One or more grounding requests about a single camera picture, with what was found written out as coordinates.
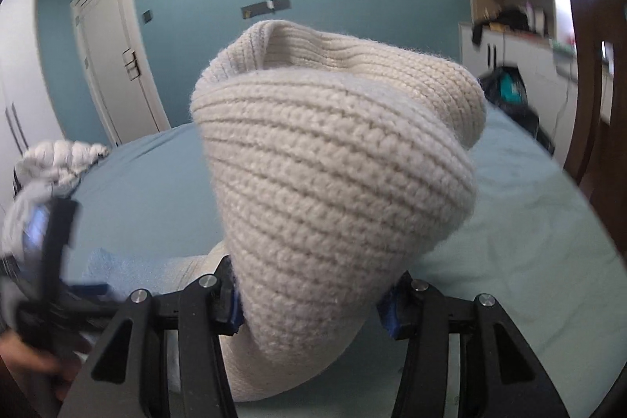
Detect door handle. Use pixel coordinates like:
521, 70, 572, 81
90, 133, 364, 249
121, 50, 140, 80

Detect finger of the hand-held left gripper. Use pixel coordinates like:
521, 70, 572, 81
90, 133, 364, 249
63, 282, 112, 301

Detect white door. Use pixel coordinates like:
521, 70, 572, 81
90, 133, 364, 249
71, 0, 172, 147

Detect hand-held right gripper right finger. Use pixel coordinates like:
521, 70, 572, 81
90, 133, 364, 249
377, 271, 571, 418

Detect black garbage bag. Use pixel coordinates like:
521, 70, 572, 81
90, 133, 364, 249
477, 65, 556, 154

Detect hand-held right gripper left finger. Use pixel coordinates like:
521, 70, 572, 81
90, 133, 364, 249
59, 254, 246, 418

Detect white wardrobe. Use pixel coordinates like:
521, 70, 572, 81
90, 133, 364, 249
0, 0, 67, 203

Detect white puffer jacket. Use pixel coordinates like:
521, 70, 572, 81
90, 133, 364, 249
14, 140, 111, 191

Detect black garment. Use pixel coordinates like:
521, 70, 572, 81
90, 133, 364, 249
471, 8, 530, 45

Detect bed with blue sheet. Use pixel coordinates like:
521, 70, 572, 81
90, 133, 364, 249
10, 105, 627, 418

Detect brown wooden chair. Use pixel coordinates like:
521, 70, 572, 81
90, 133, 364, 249
563, 0, 627, 223

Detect person's left hand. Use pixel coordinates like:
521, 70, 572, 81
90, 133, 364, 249
0, 332, 94, 402

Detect cream knit sweater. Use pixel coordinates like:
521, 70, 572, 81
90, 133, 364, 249
85, 20, 488, 402

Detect white low cabinet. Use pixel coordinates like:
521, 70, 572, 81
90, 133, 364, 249
459, 22, 613, 149

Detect grey wall power strip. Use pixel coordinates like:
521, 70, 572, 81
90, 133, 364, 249
241, 0, 291, 20

